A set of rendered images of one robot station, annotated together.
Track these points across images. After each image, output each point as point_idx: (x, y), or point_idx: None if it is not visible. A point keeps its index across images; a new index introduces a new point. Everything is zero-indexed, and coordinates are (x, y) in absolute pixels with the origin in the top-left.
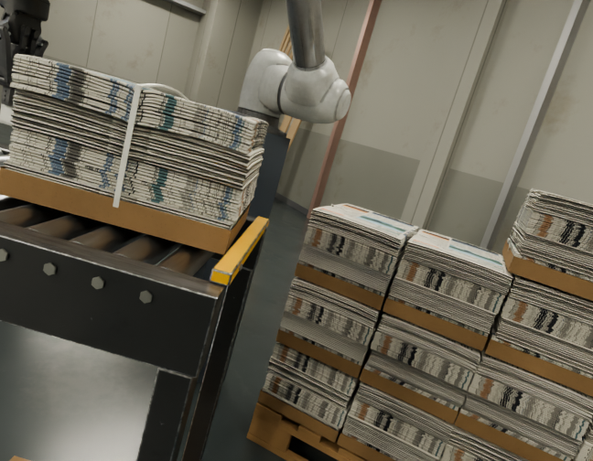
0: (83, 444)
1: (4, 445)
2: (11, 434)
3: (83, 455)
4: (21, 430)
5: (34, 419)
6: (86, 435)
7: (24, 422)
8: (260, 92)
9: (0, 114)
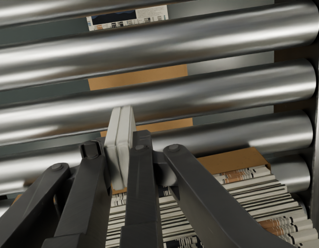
0: (214, 62)
1: (187, 15)
2: (199, 10)
3: (204, 70)
4: (206, 13)
5: (221, 11)
6: (222, 58)
7: (215, 7)
8: None
9: (111, 115)
